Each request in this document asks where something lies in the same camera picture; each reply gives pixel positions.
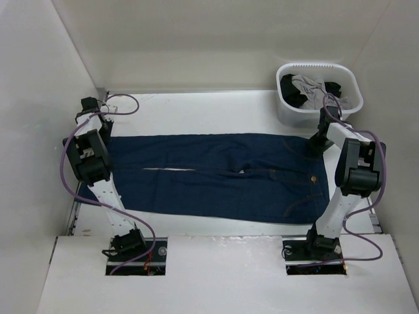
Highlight dark blue denim trousers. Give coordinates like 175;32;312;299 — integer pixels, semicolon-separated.
80;132;331;226

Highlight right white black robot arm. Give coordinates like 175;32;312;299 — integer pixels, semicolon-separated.
303;105;387;265

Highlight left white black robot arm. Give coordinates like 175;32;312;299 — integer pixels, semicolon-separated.
60;97;151;262

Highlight grey crumpled garment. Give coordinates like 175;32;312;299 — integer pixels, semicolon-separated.
293;75;352;110

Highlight white plastic laundry basket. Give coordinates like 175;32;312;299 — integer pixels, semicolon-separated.
276;63;363;128

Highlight black garment in basket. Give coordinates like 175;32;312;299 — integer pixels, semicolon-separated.
280;74;342;109

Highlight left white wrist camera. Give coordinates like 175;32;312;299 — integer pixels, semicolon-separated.
102;104;118;113

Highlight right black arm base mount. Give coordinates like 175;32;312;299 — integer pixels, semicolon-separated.
282;239;346;275

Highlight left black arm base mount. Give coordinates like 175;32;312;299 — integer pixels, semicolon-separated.
102;237;168;277

